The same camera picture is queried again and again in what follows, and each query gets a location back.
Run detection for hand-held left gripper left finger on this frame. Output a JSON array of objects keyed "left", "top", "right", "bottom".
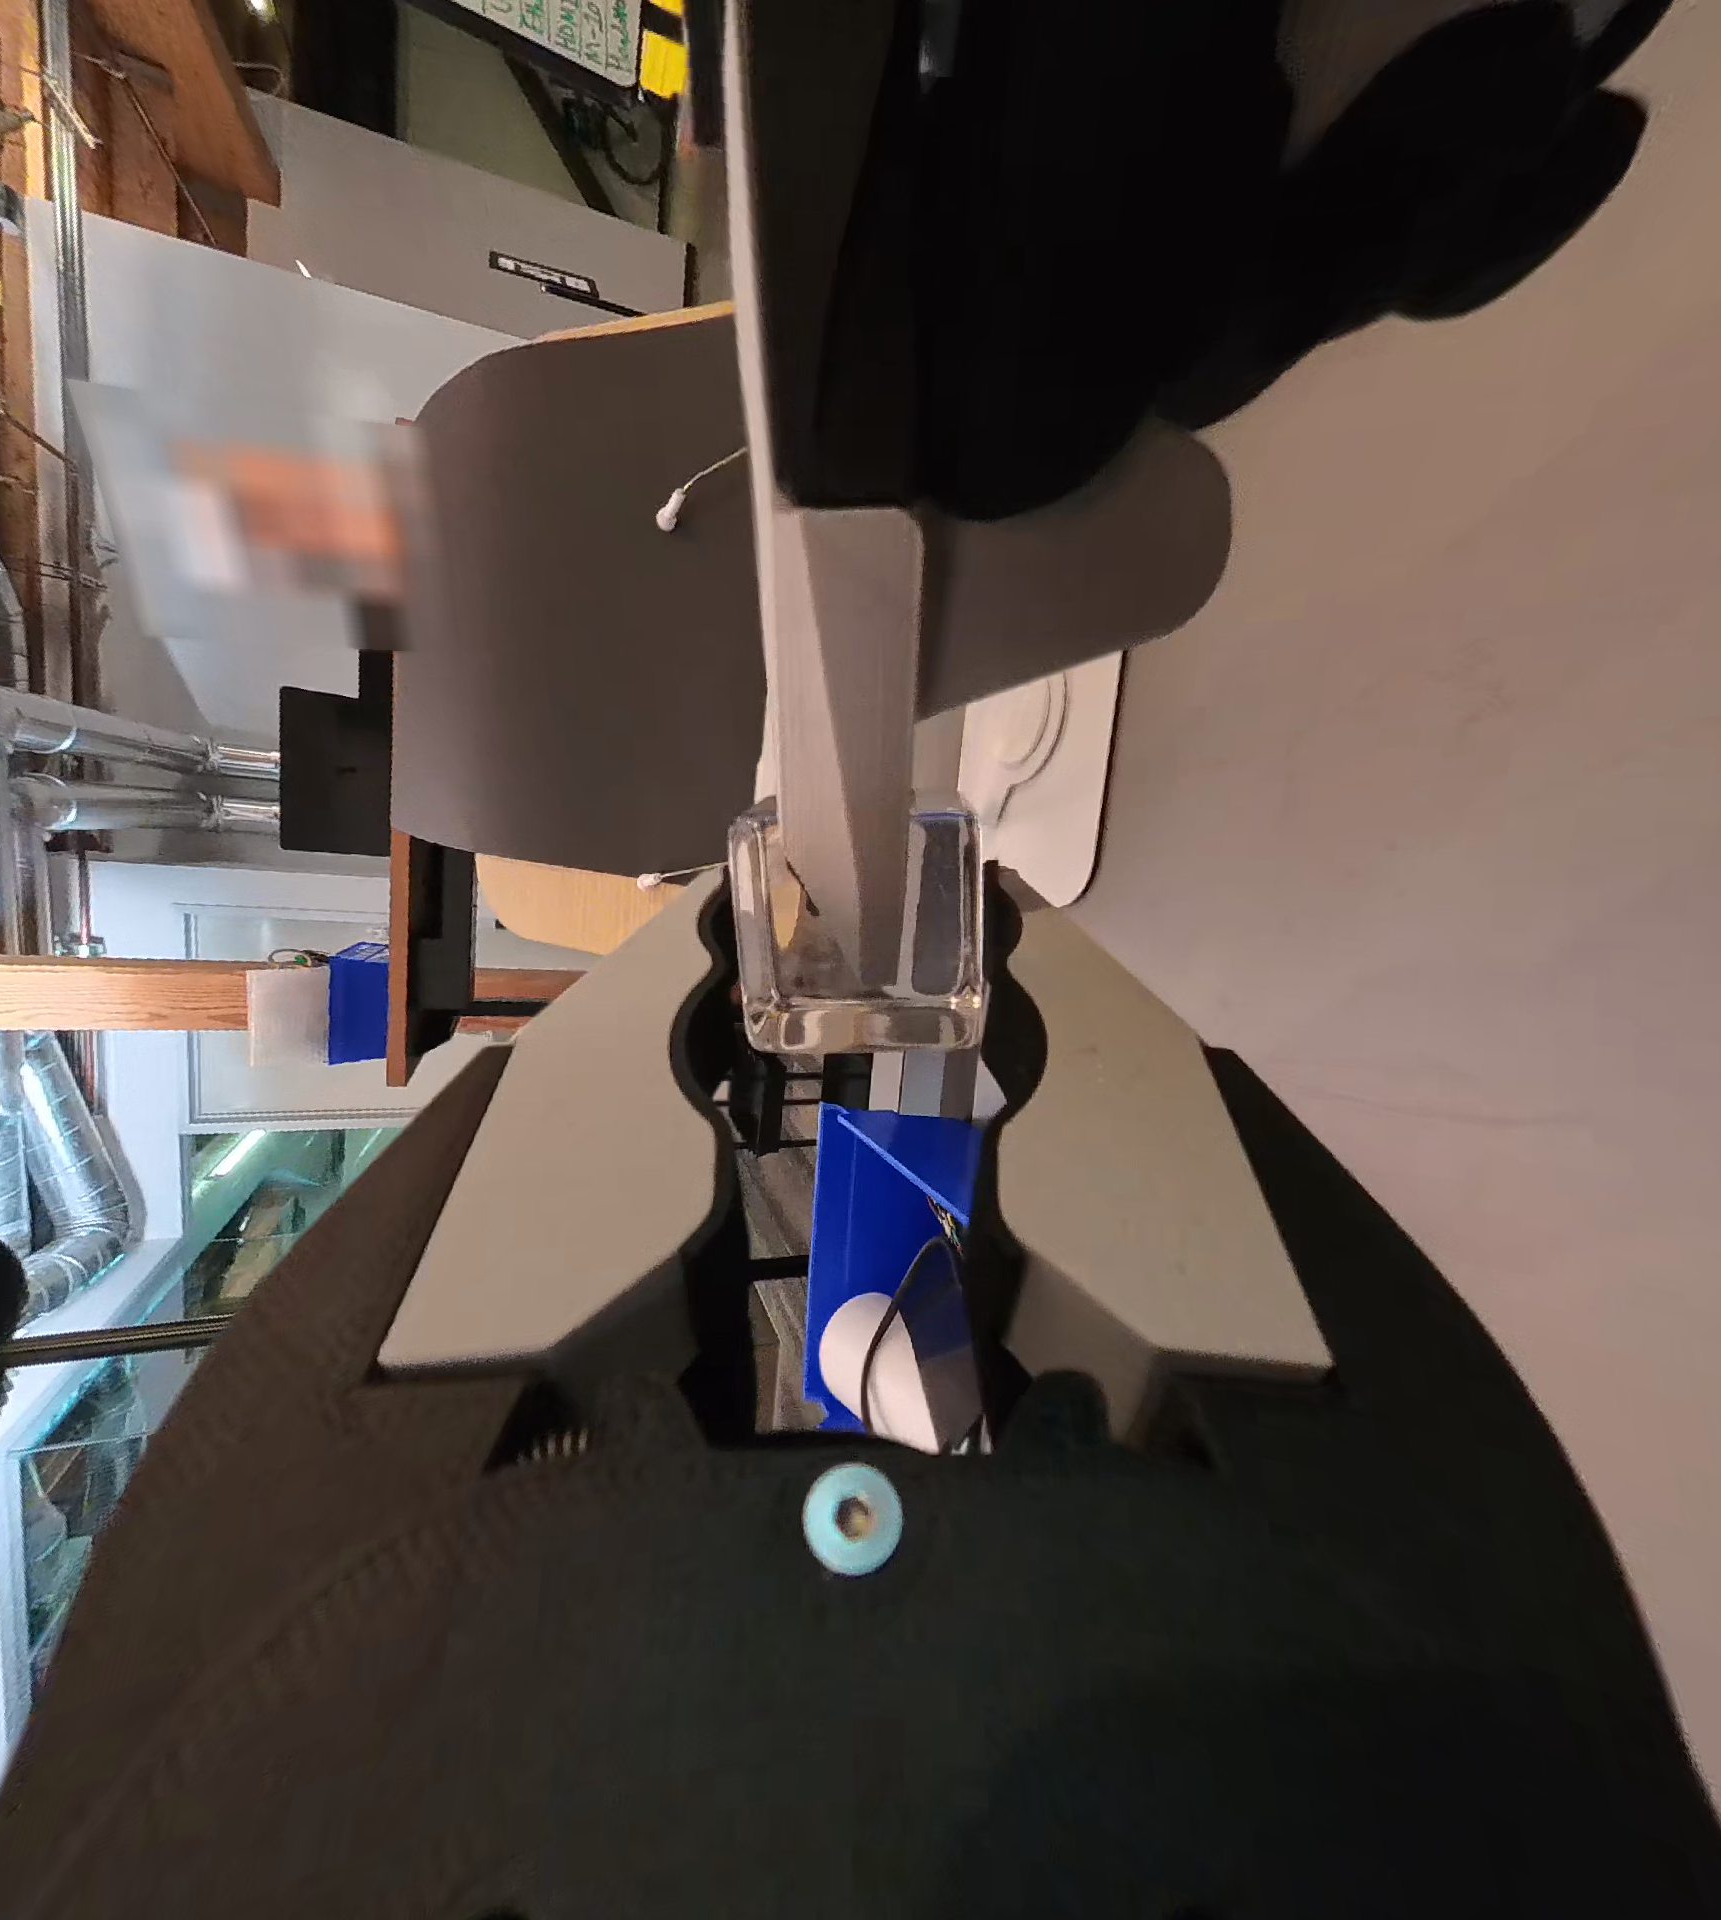
[{"left": 377, "top": 876, "right": 743, "bottom": 1383}]

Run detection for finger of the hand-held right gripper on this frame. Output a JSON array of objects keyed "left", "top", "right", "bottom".
[{"left": 725, "top": 0, "right": 931, "bottom": 998}]

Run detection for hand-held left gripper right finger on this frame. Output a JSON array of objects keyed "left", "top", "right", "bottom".
[{"left": 973, "top": 885, "right": 1335, "bottom": 1442}]

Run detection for clear glass cube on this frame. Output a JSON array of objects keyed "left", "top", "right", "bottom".
[{"left": 728, "top": 804, "right": 989, "bottom": 1056}]

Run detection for blue plastic bin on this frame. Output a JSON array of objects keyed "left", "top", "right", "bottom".
[{"left": 804, "top": 1102, "right": 986, "bottom": 1435}]

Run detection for person's right hand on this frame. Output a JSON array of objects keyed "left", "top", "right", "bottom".
[{"left": 777, "top": 0, "right": 1675, "bottom": 522}]

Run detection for small blue bin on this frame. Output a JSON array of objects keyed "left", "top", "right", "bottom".
[{"left": 325, "top": 942, "right": 396, "bottom": 1069}]

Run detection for white roll in bin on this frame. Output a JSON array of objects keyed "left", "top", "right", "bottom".
[{"left": 818, "top": 1290, "right": 953, "bottom": 1450}]

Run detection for black box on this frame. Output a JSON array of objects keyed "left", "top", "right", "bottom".
[{"left": 279, "top": 652, "right": 396, "bottom": 859}]

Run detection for wooden pillar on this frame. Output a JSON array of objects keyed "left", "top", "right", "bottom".
[{"left": 0, "top": 961, "right": 263, "bottom": 1039}]

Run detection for whiteboard with green writing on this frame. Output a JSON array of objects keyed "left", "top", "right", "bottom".
[{"left": 446, "top": 0, "right": 652, "bottom": 71}]

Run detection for silver spiral air duct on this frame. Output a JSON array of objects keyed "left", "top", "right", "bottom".
[{"left": 17, "top": 1033, "right": 144, "bottom": 1322}]

